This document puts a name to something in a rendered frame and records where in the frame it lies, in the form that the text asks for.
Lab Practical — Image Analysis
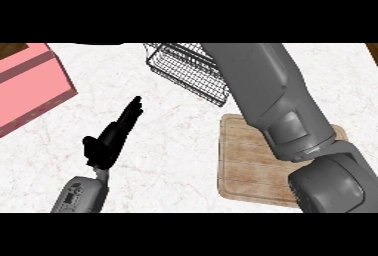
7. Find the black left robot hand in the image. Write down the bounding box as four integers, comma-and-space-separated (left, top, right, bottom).
81, 95, 144, 171

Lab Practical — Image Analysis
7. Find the wooden cutting board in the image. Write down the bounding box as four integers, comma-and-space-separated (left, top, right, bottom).
216, 113, 349, 209

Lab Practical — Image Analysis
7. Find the pink box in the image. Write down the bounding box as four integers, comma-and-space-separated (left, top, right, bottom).
0, 42, 79, 138

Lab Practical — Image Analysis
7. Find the black wire tiered basket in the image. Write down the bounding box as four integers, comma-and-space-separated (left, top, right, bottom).
141, 42, 231, 108

